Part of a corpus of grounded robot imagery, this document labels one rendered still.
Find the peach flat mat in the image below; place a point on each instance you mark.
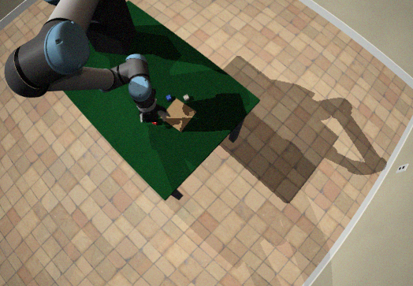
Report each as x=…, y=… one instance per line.
x=180, y=114

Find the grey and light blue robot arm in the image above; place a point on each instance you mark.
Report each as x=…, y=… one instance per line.
x=54, y=60

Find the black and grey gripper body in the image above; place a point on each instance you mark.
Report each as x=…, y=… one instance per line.
x=151, y=114

